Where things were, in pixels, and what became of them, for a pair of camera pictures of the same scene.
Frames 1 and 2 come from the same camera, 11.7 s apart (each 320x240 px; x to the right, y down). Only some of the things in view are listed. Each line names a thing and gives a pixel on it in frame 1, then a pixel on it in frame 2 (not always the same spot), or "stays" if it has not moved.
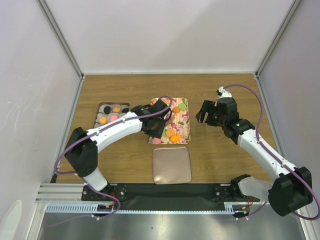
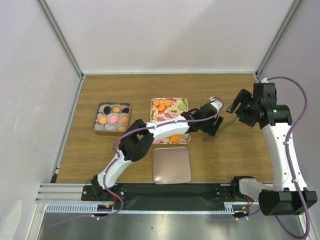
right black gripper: (208, 106) to (243, 96)
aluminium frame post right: (294, 6) stays
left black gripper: (158, 133) to (211, 129)
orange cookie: (103, 120) stays
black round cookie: (107, 109) stays
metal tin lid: (172, 165) stays
